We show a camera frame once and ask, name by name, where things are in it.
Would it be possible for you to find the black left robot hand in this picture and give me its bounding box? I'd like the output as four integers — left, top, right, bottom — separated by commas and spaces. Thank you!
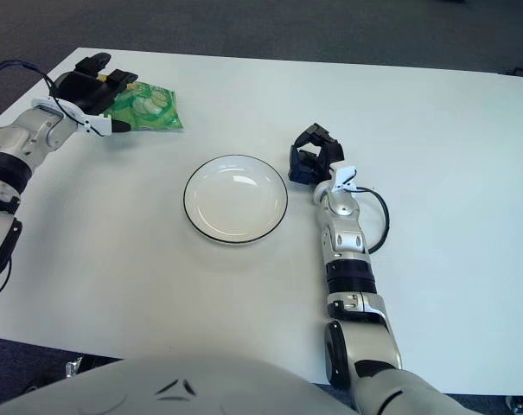
53, 52, 139, 133

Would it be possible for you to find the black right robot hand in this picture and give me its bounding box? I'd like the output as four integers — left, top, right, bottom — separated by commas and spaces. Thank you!
287, 123, 347, 185

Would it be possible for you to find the green potato chips bag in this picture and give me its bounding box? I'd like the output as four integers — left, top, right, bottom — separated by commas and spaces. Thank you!
101, 80, 184, 131

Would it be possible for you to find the white plate with black rim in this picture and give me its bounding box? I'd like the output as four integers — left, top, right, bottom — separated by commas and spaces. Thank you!
182, 154, 289, 246

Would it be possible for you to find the silver robot torso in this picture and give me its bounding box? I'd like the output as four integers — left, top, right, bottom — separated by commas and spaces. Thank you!
0, 352, 482, 415

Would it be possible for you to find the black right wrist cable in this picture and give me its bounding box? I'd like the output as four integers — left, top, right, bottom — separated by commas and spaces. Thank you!
354, 186, 391, 254

